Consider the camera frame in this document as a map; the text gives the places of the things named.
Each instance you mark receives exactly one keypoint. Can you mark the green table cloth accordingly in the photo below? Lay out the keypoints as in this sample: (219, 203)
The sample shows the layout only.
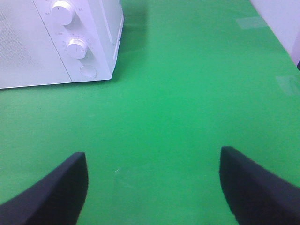
(188, 81)

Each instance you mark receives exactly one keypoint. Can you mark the round white door release button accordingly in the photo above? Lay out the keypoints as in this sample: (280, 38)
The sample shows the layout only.
(88, 71)

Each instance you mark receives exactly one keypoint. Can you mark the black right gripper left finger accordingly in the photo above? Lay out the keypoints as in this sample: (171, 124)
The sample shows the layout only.
(57, 199)

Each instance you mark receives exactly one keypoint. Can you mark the white microwave knob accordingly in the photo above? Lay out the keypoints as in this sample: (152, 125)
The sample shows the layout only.
(63, 12)
(77, 48)

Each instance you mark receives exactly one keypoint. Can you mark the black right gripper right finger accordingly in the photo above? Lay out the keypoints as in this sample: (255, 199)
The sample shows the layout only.
(255, 195)

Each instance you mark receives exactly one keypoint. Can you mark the white microwave oven body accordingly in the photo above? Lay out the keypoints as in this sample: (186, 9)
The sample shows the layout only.
(98, 23)

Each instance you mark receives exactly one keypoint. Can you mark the white microwave door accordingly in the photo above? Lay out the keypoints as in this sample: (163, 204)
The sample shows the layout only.
(28, 56)

